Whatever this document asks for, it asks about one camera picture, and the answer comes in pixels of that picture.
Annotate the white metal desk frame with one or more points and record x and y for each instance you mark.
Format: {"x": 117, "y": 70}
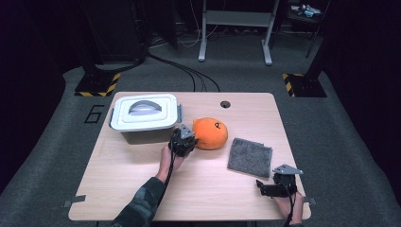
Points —
{"x": 236, "y": 18}

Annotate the person's left hand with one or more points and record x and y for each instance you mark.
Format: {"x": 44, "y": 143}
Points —
{"x": 165, "y": 167}

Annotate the dark side table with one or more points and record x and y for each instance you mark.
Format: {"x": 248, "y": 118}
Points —
{"x": 302, "y": 19}

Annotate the grey tape piece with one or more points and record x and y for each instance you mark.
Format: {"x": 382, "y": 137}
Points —
{"x": 312, "y": 201}
{"x": 74, "y": 200}

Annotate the black table grommet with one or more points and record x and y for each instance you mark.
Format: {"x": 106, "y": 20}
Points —
{"x": 225, "y": 104}

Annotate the striped black stand base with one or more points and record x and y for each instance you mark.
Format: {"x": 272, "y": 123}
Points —
{"x": 94, "y": 85}
{"x": 307, "y": 85}

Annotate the grey towel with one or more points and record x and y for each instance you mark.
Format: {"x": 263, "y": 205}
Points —
{"x": 250, "y": 157}

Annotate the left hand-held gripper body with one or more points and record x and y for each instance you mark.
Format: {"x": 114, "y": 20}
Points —
{"x": 179, "y": 143}

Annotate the pale small clutter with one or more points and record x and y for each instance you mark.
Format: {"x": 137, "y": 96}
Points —
{"x": 307, "y": 11}

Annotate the black equipment cabinet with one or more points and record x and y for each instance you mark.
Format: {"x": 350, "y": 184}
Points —
{"x": 119, "y": 31}

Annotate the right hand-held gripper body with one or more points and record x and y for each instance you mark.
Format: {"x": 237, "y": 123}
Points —
{"x": 285, "y": 187}

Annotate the orange plush toy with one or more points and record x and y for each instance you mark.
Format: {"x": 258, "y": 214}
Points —
{"x": 209, "y": 134}

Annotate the storage box with white lid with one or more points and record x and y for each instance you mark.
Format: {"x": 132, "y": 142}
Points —
{"x": 145, "y": 113}

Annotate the person's right hand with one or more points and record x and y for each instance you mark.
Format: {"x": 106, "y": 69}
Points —
{"x": 296, "y": 209}

